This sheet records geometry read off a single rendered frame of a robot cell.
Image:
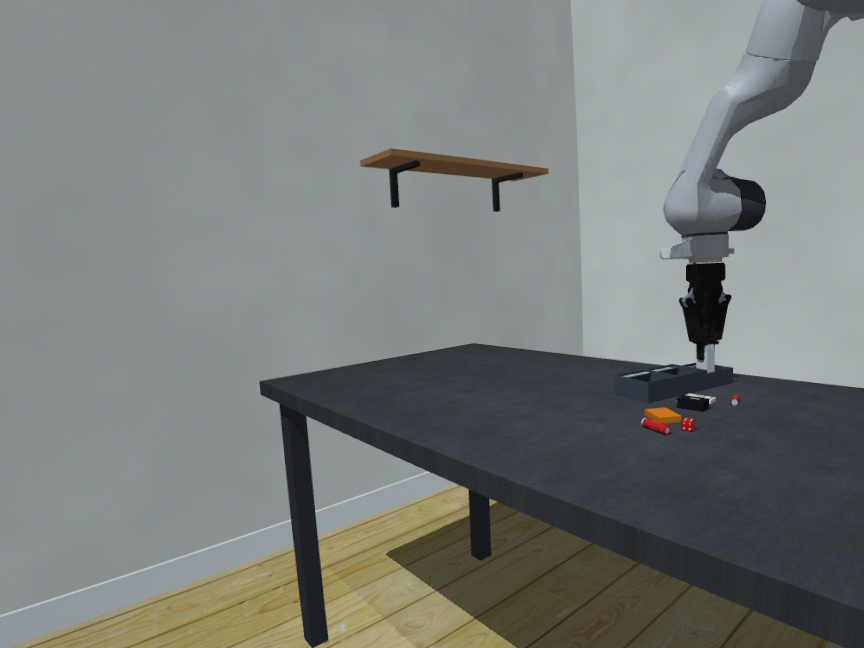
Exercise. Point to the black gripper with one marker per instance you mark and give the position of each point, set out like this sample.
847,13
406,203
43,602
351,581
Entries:
704,286

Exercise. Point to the dark grey three-compartment bin rack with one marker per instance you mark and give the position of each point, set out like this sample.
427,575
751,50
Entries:
676,380

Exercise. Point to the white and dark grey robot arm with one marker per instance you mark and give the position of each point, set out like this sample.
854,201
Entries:
761,85

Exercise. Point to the white domino tile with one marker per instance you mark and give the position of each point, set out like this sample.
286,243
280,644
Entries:
711,399

